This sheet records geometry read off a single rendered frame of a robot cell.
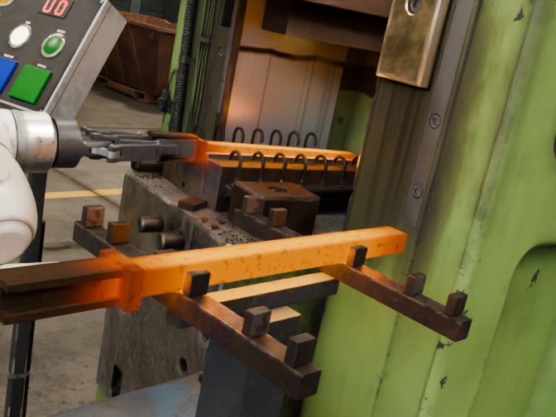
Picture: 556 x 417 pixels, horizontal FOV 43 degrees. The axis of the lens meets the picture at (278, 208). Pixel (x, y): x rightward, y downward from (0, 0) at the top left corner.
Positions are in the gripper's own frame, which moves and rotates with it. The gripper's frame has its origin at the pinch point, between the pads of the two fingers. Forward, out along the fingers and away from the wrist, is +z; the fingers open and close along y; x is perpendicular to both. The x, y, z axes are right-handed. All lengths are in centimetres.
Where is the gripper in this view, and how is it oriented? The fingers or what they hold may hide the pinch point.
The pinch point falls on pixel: (173, 146)
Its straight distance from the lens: 116.8
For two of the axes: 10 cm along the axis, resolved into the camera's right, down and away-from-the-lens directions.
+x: 1.8, -9.4, -2.8
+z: 8.1, -0.2, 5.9
